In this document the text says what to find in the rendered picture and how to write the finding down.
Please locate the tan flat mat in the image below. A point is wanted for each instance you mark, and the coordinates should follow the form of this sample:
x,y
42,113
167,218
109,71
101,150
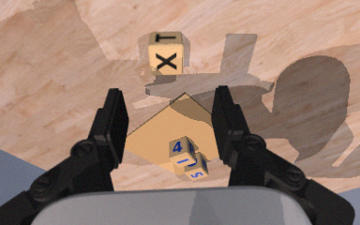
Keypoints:
x,y
183,117

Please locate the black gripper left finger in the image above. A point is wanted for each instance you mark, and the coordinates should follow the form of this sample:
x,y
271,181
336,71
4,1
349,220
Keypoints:
x,y
82,172

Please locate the tan letter block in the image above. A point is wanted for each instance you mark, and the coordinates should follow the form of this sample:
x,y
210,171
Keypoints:
x,y
182,152
197,170
166,53

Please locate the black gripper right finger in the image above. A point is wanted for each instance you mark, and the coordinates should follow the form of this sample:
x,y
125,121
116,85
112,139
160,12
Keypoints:
x,y
252,164

